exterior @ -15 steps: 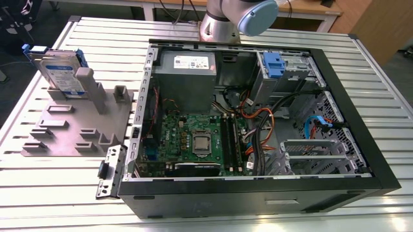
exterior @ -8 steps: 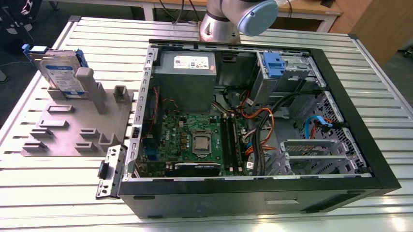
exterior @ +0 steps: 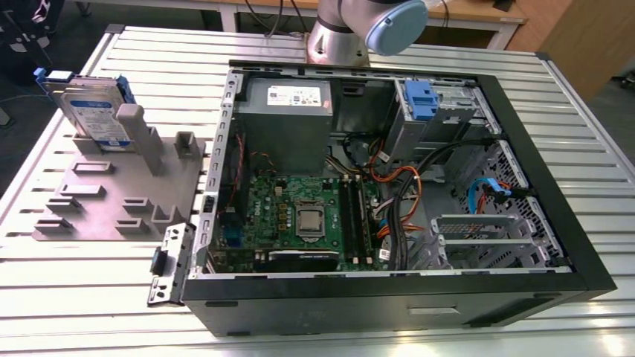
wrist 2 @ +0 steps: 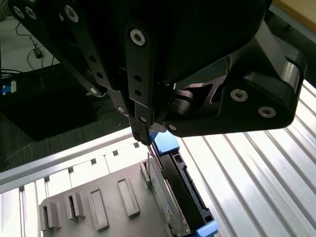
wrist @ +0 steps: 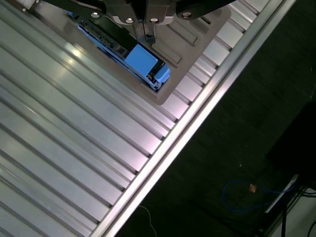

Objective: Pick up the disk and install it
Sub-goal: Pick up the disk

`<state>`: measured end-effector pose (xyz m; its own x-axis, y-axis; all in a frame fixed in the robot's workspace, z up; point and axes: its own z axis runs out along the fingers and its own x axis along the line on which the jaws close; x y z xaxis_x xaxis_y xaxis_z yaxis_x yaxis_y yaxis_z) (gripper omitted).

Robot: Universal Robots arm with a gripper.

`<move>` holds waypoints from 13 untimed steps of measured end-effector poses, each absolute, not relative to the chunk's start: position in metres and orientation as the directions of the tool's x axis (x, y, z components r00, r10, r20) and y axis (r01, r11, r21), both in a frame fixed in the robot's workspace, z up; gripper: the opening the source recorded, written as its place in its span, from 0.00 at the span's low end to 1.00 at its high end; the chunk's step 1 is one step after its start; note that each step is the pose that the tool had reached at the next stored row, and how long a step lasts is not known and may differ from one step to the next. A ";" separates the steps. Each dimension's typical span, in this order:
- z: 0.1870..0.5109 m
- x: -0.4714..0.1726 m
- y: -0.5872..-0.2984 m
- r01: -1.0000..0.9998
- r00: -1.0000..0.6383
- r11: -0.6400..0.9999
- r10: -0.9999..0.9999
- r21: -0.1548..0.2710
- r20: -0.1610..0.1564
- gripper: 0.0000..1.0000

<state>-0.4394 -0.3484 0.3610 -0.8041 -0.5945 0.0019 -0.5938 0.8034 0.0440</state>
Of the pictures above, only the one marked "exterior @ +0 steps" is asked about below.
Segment silver power supply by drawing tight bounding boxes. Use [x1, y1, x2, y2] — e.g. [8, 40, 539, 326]
[232, 77, 334, 178]

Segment grey parts rack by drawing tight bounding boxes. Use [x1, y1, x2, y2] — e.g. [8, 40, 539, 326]
[29, 103, 206, 242]

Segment black office chair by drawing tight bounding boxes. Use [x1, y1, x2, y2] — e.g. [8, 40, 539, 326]
[0, 0, 68, 89]

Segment RAM stick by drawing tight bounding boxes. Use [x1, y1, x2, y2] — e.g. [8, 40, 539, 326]
[352, 174, 377, 263]

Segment black PC case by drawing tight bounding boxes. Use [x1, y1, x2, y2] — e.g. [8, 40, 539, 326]
[146, 59, 617, 338]

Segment CPU socket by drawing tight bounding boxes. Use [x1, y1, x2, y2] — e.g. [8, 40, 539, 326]
[290, 199, 329, 243]

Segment wooden cabinet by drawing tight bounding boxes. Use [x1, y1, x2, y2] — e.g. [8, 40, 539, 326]
[505, 0, 635, 101]

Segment black orange power wire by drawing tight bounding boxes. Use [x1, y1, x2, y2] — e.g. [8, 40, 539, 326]
[488, 180, 536, 200]

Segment orange wire bundle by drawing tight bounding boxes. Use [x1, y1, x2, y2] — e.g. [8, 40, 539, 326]
[369, 166, 425, 241]

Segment silver optical drive cage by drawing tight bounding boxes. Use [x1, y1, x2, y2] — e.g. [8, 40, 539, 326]
[384, 77, 497, 164]

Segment red black fan wire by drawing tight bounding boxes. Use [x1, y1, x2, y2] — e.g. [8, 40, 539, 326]
[225, 132, 248, 215]

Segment black cable bundle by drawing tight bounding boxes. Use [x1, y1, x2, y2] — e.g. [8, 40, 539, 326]
[385, 137, 497, 271]

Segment hard disk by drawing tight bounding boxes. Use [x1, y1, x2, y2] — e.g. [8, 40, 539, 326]
[32, 68, 137, 153]

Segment silver CPU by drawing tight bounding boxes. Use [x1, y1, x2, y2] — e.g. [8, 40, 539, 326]
[296, 210, 324, 232]

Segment green motherboard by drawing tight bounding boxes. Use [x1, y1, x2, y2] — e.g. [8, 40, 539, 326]
[210, 174, 385, 272]

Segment black graphics card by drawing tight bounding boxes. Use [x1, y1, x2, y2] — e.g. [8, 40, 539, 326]
[252, 248, 342, 274]

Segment yellow black supply wires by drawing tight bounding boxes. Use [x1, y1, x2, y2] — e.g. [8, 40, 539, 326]
[324, 133, 393, 183]

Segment blue data wire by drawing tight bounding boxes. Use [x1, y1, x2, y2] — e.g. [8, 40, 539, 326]
[465, 177, 512, 216]

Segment blue plastic drive latch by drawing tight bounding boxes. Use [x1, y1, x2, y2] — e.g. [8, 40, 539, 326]
[404, 80, 440, 122]

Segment silver metal disk bay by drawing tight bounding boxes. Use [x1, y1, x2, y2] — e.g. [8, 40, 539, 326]
[428, 213, 552, 271]

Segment wooden desk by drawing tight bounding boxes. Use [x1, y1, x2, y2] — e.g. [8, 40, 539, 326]
[141, 0, 529, 51]

